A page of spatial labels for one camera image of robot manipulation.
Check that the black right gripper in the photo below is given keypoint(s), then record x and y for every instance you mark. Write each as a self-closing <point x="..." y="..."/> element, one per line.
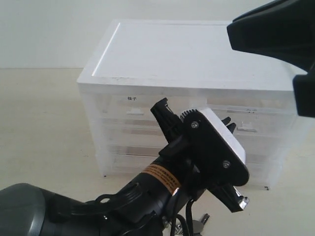
<point x="288" y="39"/>

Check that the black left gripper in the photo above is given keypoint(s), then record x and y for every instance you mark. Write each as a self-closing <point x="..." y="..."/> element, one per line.
<point x="179" y="152"/>

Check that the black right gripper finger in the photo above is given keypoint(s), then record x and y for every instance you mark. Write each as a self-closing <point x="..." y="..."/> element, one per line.
<point x="291" y="13"/>

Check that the bunch of keys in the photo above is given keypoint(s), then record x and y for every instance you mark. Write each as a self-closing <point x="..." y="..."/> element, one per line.
<point x="198" y="226"/>

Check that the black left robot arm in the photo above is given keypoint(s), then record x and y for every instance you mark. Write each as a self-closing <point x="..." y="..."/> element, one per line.
<point x="156" y="198"/>

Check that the bottom wide translucent drawer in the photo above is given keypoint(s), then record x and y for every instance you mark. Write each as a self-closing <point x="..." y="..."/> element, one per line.
<point x="129" y="160"/>

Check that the wide translucent drawer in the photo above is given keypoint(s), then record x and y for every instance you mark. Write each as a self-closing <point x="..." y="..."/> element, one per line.
<point x="142" y="137"/>
<point x="129" y="160"/>

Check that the middle wide translucent drawer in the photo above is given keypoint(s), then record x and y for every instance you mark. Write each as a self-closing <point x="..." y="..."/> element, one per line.
<point x="142" y="137"/>

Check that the white translucent drawer cabinet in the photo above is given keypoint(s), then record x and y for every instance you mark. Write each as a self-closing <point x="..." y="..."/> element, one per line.
<point x="188" y="62"/>

